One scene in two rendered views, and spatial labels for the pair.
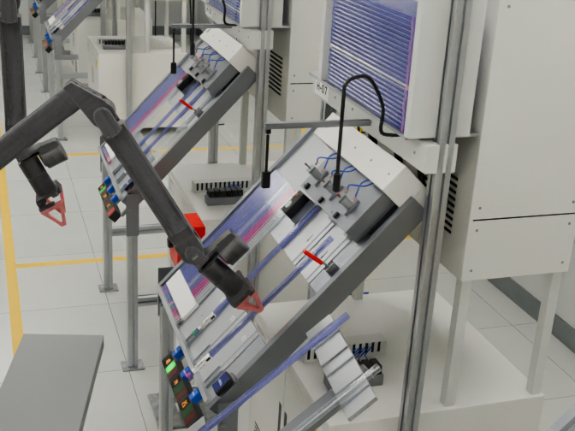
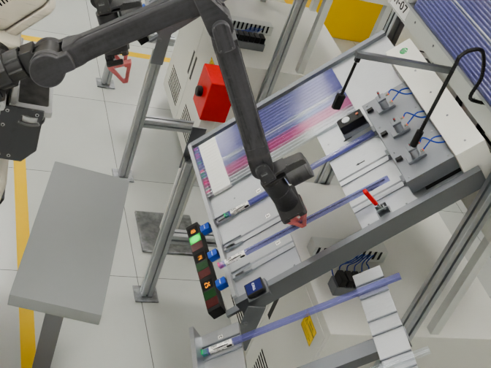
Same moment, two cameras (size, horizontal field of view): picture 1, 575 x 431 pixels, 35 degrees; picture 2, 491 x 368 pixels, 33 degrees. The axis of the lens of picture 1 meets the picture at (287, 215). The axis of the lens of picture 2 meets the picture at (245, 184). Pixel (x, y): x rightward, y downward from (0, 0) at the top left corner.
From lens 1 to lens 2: 0.58 m
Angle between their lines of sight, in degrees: 15
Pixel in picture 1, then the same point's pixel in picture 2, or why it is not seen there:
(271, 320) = not seen: hidden behind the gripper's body
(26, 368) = (58, 203)
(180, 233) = (258, 150)
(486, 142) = not seen: outside the picture
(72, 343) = (100, 183)
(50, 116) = (168, 16)
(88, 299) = (85, 92)
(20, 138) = (133, 30)
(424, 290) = (459, 248)
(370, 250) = (424, 205)
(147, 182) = (242, 98)
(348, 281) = (394, 226)
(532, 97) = not seen: outside the picture
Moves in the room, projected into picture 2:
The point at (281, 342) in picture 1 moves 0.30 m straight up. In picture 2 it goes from (318, 264) to (362, 174)
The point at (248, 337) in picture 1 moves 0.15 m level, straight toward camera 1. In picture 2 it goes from (283, 244) to (282, 281)
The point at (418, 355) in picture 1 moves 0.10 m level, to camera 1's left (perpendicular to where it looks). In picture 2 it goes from (430, 297) to (397, 286)
